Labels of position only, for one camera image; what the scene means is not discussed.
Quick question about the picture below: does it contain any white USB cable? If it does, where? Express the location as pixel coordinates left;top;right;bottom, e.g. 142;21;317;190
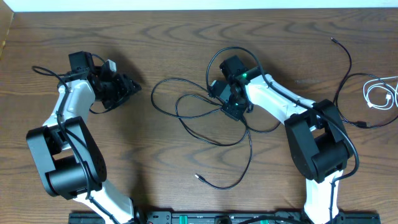
363;75;398;111

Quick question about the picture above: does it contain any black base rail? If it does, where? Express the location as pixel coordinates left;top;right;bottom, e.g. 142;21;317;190
68;210;382;224

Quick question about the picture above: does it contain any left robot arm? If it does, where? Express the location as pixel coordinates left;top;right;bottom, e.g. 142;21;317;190
26;51;147;223

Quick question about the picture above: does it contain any cardboard box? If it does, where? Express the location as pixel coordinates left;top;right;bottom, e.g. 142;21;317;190
0;0;14;55

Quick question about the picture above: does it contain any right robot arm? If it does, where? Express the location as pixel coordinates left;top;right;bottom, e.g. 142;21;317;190
209;56;354;223

